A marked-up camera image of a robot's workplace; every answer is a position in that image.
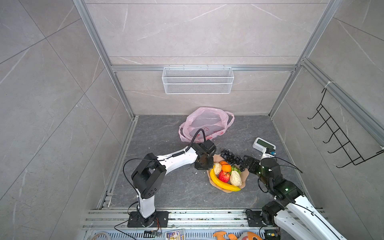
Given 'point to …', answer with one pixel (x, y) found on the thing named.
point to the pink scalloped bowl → (216, 158)
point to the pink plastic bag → (215, 121)
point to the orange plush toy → (247, 235)
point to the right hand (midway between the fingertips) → (250, 157)
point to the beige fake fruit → (217, 168)
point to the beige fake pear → (235, 178)
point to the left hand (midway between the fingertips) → (210, 164)
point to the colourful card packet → (175, 235)
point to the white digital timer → (260, 144)
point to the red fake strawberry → (224, 176)
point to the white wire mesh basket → (198, 80)
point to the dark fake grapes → (232, 159)
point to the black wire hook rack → (343, 140)
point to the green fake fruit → (234, 168)
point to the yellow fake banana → (221, 183)
